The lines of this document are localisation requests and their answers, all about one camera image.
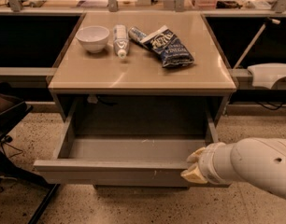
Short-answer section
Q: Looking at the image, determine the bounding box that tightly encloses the clear plastic water bottle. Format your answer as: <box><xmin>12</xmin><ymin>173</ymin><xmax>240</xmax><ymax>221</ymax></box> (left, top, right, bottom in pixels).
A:
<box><xmin>113</xmin><ymin>24</ymin><xmax>129</xmax><ymax>59</ymax></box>

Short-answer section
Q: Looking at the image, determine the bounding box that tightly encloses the white ceramic bowl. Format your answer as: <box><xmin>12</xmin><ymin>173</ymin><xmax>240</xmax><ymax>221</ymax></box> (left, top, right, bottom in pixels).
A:
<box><xmin>76</xmin><ymin>26</ymin><xmax>109</xmax><ymax>53</ymax></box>

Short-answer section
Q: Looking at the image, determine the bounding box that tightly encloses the grey top drawer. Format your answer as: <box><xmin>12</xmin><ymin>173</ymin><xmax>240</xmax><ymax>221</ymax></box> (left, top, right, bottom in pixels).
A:
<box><xmin>33</xmin><ymin>97</ymin><xmax>231</xmax><ymax>189</ymax></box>

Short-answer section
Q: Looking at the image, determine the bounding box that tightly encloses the dark clutter on shelf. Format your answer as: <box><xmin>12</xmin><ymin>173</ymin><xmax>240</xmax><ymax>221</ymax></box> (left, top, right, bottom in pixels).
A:
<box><xmin>216</xmin><ymin>0</ymin><xmax>242</xmax><ymax>8</ymax></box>

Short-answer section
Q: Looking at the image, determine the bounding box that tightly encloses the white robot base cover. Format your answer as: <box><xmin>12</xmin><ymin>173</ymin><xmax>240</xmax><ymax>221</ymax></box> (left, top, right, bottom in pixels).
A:
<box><xmin>247</xmin><ymin>63</ymin><xmax>286</xmax><ymax>90</ymax></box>

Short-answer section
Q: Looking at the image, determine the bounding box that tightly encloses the blue vinegar chip bag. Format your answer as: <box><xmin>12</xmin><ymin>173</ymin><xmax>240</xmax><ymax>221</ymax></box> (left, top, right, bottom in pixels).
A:
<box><xmin>128</xmin><ymin>25</ymin><xmax>194</xmax><ymax>68</ymax></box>

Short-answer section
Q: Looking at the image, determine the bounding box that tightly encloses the grey drawer cabinet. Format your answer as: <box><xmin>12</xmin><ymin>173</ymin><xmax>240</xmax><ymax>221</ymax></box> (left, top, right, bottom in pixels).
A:
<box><xmin>46</xmin><ymin>11</ymin><xmax>239</xmax><ymax>190</ymax></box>

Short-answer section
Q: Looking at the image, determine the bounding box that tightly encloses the black office chair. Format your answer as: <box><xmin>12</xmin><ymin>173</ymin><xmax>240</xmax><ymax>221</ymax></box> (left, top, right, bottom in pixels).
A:
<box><xmin>0</xmin><ymin>80</ymin><xmax>61</xmax><ymax>224</ymax></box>

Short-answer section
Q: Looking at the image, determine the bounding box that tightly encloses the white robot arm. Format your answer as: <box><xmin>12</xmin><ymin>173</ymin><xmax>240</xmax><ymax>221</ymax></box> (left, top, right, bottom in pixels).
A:
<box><xmin>180</xmin><ymin>137</ymin><xmax>286</xmax><ymax>200</ymax></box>

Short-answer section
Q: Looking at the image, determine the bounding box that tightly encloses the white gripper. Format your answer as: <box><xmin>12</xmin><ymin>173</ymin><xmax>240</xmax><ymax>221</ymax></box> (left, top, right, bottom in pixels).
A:
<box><xmin>180</xmin><ymin>142</ymin><xmax>242</xmax><ymax>185</ymax></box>

